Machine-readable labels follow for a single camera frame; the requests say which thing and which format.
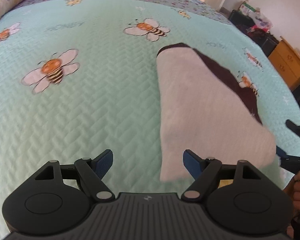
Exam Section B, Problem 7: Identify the teal bee-pattern bedspread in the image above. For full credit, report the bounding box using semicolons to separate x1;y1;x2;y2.
0;0;300;239

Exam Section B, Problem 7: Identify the wooden dresser desk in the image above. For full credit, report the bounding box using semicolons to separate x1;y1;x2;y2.
268;36;300;91

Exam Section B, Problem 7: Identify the grey and maroon sweatshirt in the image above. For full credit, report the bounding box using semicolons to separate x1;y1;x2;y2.
156;43;276;181

